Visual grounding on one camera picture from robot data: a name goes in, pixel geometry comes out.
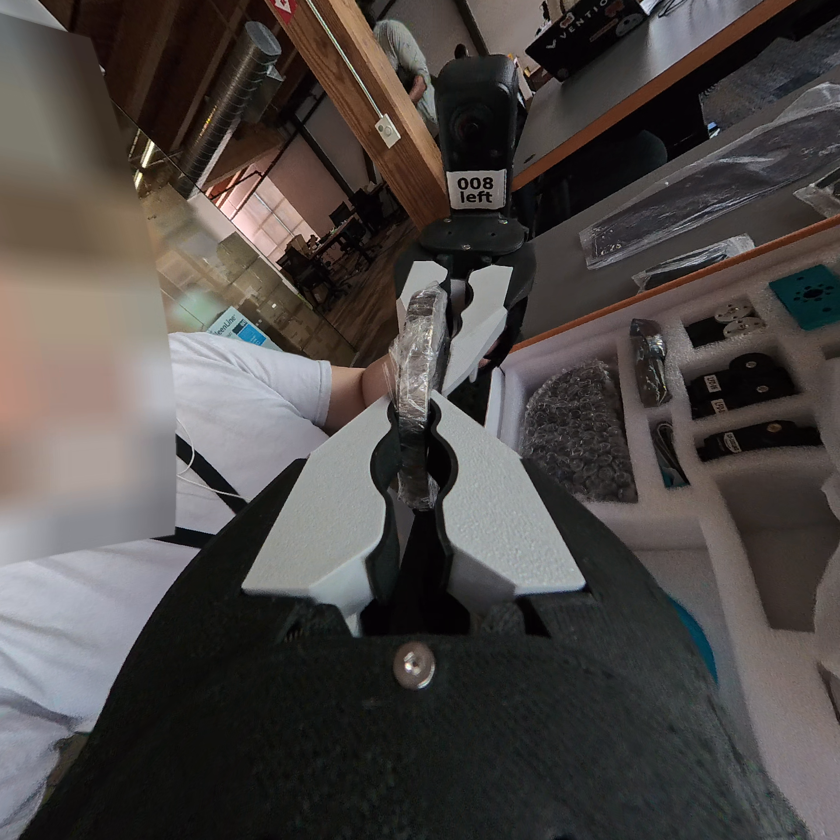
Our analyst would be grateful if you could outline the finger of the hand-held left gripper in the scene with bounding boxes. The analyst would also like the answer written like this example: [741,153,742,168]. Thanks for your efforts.
[433,264,516,399]
[395,259,454,355]

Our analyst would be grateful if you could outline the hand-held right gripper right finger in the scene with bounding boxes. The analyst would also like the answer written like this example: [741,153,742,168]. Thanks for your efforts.
[427,394,586,608]

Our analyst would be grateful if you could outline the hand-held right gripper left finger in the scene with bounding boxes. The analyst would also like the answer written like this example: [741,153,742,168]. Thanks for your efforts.
[241,397,403,636]

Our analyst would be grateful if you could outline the plastic-wrapped black ring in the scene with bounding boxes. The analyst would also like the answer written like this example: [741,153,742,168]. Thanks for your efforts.
[388,281,454,511]

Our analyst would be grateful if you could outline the white foam insert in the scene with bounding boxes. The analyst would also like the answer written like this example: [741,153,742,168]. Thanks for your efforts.
[505,230,840,840]

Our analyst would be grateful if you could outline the teal round metal plate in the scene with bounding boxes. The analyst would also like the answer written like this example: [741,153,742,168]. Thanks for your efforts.
[666,594,719,690]

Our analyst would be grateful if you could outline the orange cardboard box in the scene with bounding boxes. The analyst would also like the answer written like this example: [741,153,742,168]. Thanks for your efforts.
[486,215,840,454]

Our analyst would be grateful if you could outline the person's left forearm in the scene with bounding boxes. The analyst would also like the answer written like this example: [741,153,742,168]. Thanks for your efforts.
[323,357,399,435]

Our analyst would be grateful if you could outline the grey office desk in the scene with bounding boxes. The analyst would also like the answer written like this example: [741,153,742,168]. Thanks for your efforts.
[512,0,840,191]

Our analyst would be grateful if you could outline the bubble wrap bundle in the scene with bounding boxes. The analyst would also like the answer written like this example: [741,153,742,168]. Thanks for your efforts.
[524,360,639,505]

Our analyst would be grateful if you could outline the wooden beam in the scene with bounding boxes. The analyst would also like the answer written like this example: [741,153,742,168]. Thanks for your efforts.
[269,0,454,231]

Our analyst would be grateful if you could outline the black sticker-covered laptop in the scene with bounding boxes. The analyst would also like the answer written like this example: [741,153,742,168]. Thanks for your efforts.
[525,0,647,83]

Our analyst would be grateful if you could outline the dark anti-static bag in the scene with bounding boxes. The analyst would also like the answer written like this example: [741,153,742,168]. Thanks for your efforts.
[629,318,673,408]

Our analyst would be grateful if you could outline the white blue sign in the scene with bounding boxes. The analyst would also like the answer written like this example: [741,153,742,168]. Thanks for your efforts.
[210,305,270,349]

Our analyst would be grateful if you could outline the small dark plastic bag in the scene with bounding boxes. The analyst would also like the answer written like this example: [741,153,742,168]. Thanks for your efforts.
[632,235,757,290]

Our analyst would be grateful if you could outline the silver disc servo horns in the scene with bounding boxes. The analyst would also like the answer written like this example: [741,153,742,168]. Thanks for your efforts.
[682,298,756,332]

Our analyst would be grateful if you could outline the clear plastic bag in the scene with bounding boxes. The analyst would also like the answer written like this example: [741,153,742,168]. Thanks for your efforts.
[579,85,840,271]

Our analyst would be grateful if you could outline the black servo with silver disc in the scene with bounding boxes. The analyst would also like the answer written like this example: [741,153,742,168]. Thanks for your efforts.
[689,315,770,349]

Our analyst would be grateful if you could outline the teal rectangular metal plate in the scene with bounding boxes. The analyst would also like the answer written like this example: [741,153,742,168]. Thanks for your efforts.
[768,266,840,336]

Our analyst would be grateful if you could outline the black neck strap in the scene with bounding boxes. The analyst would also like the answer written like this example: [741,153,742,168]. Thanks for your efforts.
[150,434,252,551]

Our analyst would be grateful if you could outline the white cable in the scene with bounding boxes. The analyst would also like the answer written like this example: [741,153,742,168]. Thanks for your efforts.
[176,428,242,500]

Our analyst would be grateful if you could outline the blue black cable bundle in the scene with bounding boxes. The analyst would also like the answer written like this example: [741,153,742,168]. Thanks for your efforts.
[653,420,690,490]

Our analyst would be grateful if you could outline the silver ventilation duct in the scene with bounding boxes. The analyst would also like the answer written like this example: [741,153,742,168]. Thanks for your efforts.
[177,20,283,198]

